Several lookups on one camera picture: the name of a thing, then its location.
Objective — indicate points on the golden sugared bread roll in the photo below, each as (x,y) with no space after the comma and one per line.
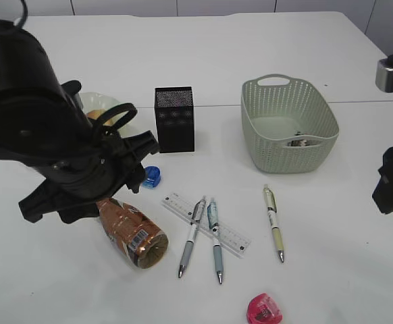
(96,113)

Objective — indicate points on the blue grip pen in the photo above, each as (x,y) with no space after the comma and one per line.
(213,221)

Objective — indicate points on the pale green wavy glass plate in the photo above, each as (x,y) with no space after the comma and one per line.
(95,100)

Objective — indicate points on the brown paper scrap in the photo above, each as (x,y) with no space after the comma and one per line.
(299,141)

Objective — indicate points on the beige grip pen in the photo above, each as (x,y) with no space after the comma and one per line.
(273,220)

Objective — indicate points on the black mesh pen holder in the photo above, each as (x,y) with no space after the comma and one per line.
(174,116)

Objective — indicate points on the pale green woven basket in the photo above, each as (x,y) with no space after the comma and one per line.
(272,114)

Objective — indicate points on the brown coffee bottle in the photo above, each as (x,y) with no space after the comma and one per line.
(132,232)

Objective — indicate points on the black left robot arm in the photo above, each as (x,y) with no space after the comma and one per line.
(43,126)

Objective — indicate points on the grey grip pen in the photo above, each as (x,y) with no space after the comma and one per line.
(194,227)

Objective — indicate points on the red pencil sharpener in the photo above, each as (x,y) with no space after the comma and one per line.
(262,309)

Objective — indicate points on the blue pencil sharpener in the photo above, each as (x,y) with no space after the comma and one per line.
(153,177)

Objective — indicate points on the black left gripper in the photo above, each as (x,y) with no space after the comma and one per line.
(73,187)

